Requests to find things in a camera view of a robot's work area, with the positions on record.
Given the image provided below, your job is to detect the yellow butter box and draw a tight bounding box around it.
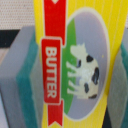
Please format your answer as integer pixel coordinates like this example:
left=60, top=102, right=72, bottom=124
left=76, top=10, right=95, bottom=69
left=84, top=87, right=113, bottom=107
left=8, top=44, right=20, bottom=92
left=34, top=0, right=128, bottom=128

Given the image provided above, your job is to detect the white woven placemat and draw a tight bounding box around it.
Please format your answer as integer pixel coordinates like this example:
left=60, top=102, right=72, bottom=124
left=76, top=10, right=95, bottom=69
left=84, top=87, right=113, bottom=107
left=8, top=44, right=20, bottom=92
left=0, top=0, right=34, bottom=30

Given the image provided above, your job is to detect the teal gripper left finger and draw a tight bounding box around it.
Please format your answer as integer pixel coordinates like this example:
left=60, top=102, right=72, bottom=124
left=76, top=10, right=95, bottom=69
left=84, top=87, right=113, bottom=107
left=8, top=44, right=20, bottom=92
left=0, top=26, right=43, bottom=128

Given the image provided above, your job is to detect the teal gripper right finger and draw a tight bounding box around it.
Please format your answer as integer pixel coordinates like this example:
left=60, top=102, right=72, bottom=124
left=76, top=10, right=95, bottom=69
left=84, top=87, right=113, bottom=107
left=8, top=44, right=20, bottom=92
left=108, top=29, right=128, bottom=128

